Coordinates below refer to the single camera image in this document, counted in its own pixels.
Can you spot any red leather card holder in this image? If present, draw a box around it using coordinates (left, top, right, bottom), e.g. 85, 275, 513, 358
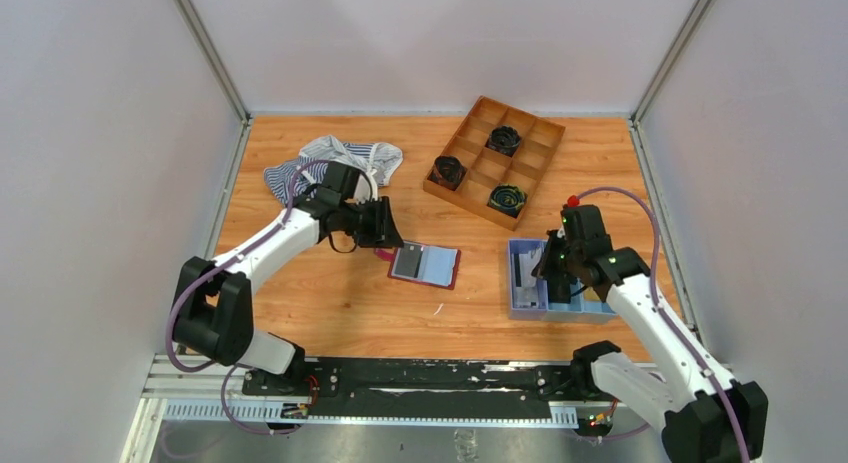
373, 241, 461, 290

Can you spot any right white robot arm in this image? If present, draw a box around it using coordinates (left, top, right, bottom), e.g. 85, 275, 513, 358
534, 203, 769, 462

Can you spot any grey VIP credit card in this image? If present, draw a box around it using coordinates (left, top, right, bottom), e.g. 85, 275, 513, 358
392, 243, 424, 279

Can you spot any striped blue white cloth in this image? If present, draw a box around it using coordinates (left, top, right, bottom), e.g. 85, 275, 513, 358
263, 135, 404, 206

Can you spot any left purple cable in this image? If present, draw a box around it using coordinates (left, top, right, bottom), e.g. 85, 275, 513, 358
164, 158, 333, 437

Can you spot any blue plastic organizer box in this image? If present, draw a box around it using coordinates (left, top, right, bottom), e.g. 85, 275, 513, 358
506, 238, 617, 325

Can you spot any black rolled belt left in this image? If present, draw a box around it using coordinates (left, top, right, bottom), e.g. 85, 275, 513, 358
427, 155, 467, 191

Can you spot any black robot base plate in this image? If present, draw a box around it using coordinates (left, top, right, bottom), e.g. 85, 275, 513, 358
241, 357, 612, 422

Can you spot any black rolled belt top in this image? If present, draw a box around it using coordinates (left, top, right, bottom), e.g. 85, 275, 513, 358
485, 125, 522, 157

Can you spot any white slotted cable duct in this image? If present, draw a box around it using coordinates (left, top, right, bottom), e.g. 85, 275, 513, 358
162, 401, 579, 428

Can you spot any dark VIP credit card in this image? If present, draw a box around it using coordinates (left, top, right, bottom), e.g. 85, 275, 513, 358
547, 279, 572, 305

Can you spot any silver item in organizer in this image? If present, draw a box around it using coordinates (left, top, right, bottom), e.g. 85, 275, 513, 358
512, 248, 541, 309

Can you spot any black yellow rolled belt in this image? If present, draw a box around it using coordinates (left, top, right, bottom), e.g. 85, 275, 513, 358
487, 184, 527, 218

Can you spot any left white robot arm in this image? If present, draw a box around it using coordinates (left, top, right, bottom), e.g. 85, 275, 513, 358
166, 160, 403, 380

